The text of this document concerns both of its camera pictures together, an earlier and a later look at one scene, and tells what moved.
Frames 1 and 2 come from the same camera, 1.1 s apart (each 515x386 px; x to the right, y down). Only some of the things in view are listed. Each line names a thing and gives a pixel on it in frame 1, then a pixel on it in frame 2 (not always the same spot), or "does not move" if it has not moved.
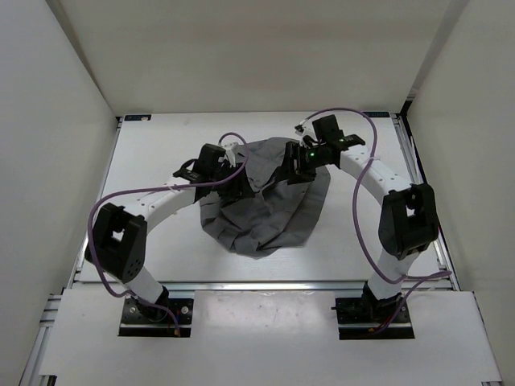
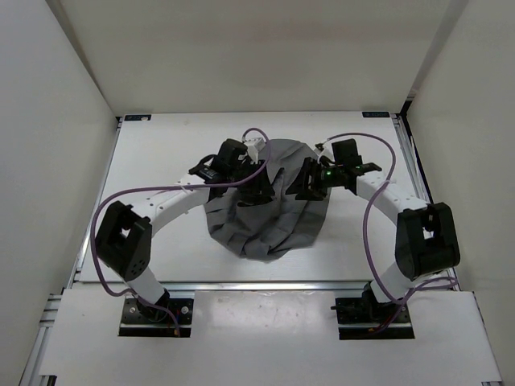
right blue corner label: x=377 y=114 does not move
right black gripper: x=301 y=174 -> x=301 y=183
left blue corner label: x=138 y=117 does not move
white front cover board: x=269 y=335 does not move
